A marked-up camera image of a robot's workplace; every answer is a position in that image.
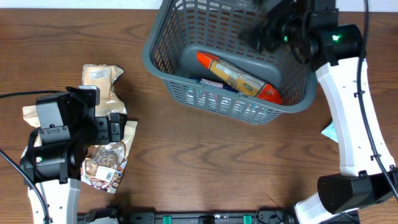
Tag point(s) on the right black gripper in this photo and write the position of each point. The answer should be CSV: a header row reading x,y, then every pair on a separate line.
x,y
263,28

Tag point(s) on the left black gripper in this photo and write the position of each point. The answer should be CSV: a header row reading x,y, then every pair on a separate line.
x,y
103,135

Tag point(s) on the orange cracker package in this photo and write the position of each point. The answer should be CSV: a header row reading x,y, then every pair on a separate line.
x,y
238,79

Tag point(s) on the grey plastic basket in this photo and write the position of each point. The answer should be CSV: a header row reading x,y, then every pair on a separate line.
x,y
184,27

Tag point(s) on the multicolour tissue pack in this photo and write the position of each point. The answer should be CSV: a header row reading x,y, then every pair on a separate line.
x,y
220,99

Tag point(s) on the light blue wipes packet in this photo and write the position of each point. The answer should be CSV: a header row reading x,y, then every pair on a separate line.
x,y
330,132

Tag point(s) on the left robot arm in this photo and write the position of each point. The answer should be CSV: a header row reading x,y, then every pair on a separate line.
x,y
57,149

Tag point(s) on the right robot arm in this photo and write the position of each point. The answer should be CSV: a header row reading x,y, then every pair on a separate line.
x,y
336,54

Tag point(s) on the beige pouch upper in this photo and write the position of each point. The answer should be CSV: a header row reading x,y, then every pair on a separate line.
x,y
104,76

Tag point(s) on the beige pouch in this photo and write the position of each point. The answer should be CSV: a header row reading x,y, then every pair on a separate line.
x,y
30,116
104,76

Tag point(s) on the brown snack pouch with window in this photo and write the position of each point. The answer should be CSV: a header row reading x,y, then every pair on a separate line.
x,y
105,168

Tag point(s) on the beige pouch far left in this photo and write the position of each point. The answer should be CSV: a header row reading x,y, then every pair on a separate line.
x,y
30,116

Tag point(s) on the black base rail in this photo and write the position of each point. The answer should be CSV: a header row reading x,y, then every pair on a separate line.
x,y
116,215

